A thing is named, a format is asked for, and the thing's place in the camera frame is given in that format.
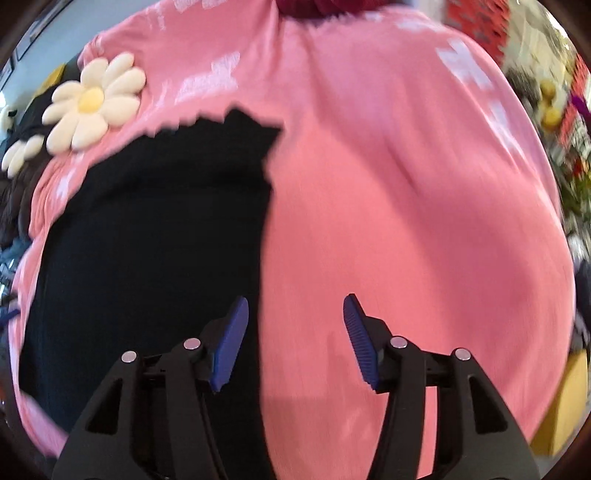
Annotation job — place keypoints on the pink blanket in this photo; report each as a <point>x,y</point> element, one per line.
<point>392,184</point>

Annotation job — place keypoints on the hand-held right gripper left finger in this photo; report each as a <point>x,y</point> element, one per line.
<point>232,336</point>

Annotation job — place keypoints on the black knit garment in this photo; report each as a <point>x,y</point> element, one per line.
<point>152,258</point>

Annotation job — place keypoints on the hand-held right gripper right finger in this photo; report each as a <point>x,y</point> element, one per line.
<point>359,336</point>

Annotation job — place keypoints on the yellow box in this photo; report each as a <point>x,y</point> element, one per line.
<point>556,406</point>

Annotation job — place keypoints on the large daisy flower plush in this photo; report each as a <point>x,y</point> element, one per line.
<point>92,102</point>

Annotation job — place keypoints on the small daisy flower plush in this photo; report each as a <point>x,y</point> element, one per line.
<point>21,156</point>

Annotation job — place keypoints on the dark red cloth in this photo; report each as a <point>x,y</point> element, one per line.
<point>318,13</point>

